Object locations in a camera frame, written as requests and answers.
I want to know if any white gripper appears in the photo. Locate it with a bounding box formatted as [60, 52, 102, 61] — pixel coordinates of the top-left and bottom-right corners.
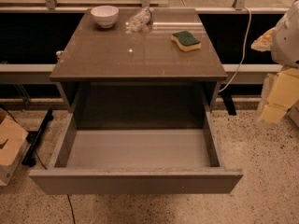
[251, 0, 299, 124]

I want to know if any green and yellow sponge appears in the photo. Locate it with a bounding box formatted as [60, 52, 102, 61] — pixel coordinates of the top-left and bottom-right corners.
[171, 31, 201, 52]

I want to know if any grey cabinet with glossy top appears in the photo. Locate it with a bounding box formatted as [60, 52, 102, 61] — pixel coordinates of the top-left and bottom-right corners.
[50, 8, 226, 130]

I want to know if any open grey top drawer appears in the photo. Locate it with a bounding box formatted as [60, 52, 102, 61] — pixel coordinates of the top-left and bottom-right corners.
[29, 112, 243, 195]

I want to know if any crumpled clear plastic bottle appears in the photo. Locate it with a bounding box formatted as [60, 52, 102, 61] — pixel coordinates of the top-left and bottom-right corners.
[127, 7, 154, 33]

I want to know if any white ceramic bowl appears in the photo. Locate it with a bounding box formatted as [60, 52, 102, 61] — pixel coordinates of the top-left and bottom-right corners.
[91, 6, 119, 28]

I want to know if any small can behind cabinet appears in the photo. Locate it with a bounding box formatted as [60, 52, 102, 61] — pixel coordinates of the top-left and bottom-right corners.
[55, 50, 64, 61]

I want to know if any black bar on floor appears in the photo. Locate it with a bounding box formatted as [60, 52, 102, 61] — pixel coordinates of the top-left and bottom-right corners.
[21, 109, 53, 167]

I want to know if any cardboard box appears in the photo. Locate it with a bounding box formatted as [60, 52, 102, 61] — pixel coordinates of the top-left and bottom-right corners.
[0, 110, 28, 186]

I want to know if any white cable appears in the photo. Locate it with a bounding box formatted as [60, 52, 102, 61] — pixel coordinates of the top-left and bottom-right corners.
[218, 7, 252, 93]

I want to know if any black floor cable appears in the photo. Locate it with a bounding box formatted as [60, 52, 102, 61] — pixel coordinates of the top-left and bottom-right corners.
[0, 103, 77, 224]

